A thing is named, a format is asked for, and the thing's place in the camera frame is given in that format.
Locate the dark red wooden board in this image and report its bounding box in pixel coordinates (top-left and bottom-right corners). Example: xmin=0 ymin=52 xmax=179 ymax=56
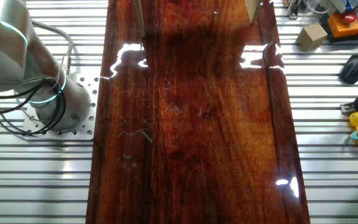
xmin=85 ymin=0 xmax=311 ymax=224

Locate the small cardboard box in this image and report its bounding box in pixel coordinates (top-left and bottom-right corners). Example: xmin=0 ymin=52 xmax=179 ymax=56
xmin=296 ymin=21 xmax=329 ymax=52

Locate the black computer mouse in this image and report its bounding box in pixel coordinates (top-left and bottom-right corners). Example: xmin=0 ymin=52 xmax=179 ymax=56
xmin=338 ymin=54 xmax=358 ymax=85

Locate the orange emergency stop box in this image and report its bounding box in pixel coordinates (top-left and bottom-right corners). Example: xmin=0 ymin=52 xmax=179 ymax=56
xmin=327 ymin=11 xmax=358 ymax=39

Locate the grey device with blue label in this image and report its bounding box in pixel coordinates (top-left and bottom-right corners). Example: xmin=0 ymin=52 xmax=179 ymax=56
xmin=329 ymin=0 xmax=358 ymax=14

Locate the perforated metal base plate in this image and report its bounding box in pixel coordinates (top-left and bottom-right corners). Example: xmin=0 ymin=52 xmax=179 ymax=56
xmin=22 ymin=74 xmax=100 ymax=140

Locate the black base cable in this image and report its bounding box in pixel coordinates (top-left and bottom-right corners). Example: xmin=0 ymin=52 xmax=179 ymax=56
xmin=0 ymin=77 xmax=67 ymax=137

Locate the thick grey base cable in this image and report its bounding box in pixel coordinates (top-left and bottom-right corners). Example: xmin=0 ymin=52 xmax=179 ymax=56
xmin=31 ymin=20 xmax=75 ymax=76

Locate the small metal bracket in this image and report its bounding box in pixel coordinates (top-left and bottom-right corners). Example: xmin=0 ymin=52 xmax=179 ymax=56
xmin=287 ymin=0 xmax=301 ymax=20

